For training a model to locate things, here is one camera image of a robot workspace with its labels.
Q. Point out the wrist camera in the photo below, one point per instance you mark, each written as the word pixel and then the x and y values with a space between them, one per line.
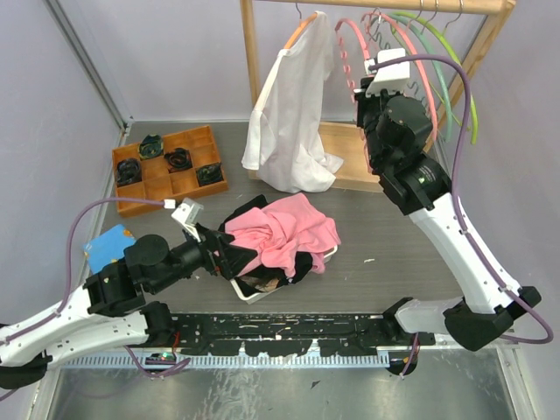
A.
pixel 393 78
pixel 185 214

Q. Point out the wooden compartment tray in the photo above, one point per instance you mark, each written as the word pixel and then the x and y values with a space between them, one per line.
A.
pixel 157 183

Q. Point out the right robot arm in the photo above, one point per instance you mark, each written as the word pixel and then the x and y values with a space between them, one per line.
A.
pixel 395 126

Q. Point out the orange hanger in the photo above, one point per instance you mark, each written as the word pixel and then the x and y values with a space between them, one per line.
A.
pixel 303 23

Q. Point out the blue folded cloth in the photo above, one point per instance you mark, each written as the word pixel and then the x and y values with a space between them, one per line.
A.
pixel 108 247

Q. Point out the white t shirt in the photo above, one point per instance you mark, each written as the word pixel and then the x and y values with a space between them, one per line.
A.
pixel 283 146

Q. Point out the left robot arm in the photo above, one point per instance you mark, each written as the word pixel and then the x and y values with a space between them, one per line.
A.
pixel 110 310

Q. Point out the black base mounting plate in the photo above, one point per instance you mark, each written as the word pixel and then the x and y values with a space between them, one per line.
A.
pixel 226 334

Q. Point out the rolled dark patterned sock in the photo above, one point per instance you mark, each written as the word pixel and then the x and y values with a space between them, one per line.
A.
pixel 209 174

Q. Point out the salmon pink hanger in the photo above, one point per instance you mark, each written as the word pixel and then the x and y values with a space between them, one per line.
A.
pixel 402 35

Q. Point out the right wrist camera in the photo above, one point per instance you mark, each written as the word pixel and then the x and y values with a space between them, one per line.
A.
pixel 393 78

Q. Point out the rolled green sock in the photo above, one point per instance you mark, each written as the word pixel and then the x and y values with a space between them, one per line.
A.
pixel 150 147

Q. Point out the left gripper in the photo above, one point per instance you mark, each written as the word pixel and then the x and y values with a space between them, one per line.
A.
pixel 235 257

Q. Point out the white perforated plastic basket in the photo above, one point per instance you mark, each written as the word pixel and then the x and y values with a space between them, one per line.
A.
pixel 250 298

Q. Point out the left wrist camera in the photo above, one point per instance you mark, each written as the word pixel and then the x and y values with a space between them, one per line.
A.
pixel 185 214

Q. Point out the rolled black sock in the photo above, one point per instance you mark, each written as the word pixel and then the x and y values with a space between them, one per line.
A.
pixel 178 160

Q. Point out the black t shirt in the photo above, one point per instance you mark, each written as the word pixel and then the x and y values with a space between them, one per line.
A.
pixel 262 278

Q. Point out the light pink t shirt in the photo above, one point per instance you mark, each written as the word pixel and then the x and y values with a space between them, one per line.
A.
pixel 280 230

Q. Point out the wooden clothes rack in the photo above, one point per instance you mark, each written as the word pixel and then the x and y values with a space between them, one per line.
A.
pixel 343 139

